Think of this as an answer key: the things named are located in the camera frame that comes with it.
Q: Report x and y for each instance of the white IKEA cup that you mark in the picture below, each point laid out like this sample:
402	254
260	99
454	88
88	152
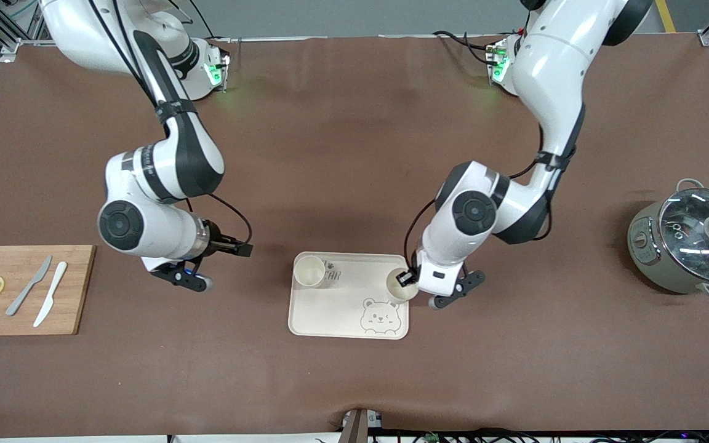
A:
399	293
309	271

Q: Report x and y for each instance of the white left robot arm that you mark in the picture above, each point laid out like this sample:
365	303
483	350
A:
551	67

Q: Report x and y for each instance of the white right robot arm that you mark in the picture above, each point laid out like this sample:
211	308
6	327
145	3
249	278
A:
188	154

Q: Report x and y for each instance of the cream tray with bear print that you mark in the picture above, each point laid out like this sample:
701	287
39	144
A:
342	314

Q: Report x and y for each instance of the wooden cutting board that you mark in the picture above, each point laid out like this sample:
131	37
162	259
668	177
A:
80	289

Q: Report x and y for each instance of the white plastic knife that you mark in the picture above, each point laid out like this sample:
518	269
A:
52	292

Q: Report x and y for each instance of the brown table cover mat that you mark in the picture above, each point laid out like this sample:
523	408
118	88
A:
354	154

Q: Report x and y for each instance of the grey plastic knife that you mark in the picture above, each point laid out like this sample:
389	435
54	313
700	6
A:
29	285

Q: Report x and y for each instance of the grey-green electric cooking pot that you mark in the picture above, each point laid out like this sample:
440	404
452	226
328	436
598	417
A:
647	252

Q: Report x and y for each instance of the glass pot lid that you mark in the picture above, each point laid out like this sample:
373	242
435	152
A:
693	221

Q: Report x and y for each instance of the grey camera mounting post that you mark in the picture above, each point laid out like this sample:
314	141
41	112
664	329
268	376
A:
357	424

